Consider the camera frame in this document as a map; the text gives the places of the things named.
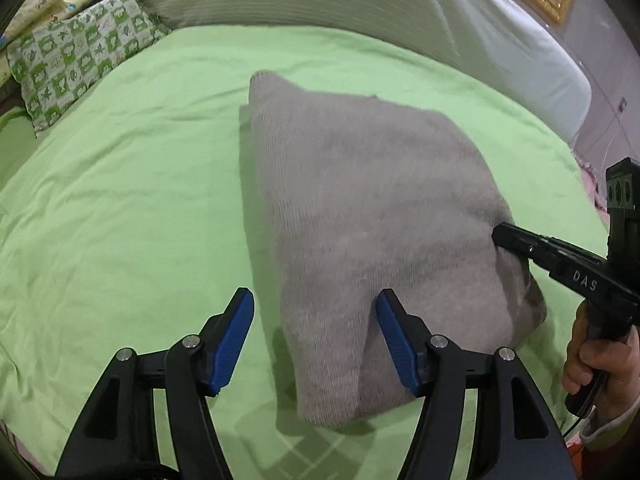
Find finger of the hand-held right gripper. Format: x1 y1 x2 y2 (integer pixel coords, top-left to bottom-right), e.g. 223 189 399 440
491 222 557 273

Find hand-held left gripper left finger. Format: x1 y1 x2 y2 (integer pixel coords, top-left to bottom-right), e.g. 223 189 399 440
54 287 256 480

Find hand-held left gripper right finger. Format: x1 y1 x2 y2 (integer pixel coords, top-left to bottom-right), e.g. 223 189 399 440
376 288 578 480

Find beige knit sweater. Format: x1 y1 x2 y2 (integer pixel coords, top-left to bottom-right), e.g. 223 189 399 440
247 71 548 428

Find person's right forearm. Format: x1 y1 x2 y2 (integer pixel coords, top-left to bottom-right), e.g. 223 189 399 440
579 397 640 453

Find person's right hand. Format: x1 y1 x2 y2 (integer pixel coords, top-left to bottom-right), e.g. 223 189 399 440
561 302 640 433

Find pink cloth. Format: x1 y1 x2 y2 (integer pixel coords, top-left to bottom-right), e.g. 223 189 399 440
574 152 609 211

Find green bed sheet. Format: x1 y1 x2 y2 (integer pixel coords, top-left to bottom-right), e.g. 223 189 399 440
0 25 621 480

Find plain white pillow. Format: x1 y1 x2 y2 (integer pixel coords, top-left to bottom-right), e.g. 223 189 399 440
415 0 593 147

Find green patterned pillow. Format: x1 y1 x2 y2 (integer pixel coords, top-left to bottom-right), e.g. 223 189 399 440
6 0 173 139

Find yellow patterned pillow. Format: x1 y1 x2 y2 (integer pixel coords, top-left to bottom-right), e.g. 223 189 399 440
0 0 123 46

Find white wall cable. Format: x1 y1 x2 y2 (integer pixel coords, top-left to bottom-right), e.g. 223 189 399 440
582 97 630 161

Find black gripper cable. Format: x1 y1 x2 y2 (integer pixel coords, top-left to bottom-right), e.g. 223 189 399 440
560 407 590 442

